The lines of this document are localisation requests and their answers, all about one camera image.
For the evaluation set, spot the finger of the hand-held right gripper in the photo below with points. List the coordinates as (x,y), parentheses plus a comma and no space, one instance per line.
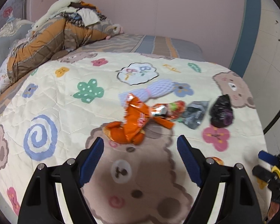
(268,157)
(262,173)

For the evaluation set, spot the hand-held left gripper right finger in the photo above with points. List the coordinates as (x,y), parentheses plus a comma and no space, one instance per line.
(190,162)

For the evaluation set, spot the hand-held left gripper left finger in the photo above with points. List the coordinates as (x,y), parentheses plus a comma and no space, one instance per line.
(91,163)

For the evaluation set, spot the orange plush toy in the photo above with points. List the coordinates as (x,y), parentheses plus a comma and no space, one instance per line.
(117,133)

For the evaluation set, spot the orange foil wrapper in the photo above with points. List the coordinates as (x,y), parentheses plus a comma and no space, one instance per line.
(136,115)

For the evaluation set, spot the silver wrapper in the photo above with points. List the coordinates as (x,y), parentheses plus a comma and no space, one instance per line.
(196,114)

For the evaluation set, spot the colourful foil wrapper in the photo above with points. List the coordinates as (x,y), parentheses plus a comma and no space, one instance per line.
(170,109)

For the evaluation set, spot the small black plastic bag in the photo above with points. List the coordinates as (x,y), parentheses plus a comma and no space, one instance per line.
(221,112)

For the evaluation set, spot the printed bear flower blanket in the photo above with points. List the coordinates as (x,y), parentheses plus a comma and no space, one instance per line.
(60,93)

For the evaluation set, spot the floral white pillow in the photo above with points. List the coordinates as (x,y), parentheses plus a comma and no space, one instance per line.
(2,79)

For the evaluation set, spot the orange striped quilt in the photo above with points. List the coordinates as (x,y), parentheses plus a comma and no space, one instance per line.
(51,42)

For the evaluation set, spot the blue door panel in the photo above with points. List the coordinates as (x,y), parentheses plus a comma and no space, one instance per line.
(245,28)

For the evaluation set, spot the pink white plush toy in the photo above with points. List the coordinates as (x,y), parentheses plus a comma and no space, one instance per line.
(116,29)

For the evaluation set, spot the pile of clothes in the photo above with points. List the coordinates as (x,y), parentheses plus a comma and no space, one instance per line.
(88,15)

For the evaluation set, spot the grey tufted headboard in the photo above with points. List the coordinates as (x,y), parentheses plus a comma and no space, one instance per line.
(4,35)

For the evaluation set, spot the red window sticker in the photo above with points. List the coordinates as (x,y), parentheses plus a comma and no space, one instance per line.
(8,11)

